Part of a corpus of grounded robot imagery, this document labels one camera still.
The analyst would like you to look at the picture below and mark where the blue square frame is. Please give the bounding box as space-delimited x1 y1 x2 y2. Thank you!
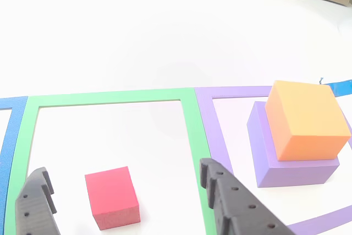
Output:
0 96 29 235

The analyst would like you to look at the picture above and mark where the green square frame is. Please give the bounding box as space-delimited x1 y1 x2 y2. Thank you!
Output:
4 88 218 235

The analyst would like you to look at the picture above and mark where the purple square frame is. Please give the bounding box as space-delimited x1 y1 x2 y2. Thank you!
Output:
194 85 352 235

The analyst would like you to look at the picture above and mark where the small red cube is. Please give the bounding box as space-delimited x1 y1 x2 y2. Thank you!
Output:
84 166 141 231

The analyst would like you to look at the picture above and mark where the blue tape strip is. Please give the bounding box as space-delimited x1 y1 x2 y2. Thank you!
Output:
318 77 352 98

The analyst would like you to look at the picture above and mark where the orange cube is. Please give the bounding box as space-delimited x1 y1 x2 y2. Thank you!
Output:
265 80 352 162

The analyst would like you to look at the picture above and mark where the large purple cube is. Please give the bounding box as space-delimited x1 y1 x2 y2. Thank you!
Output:
246 101 340 189

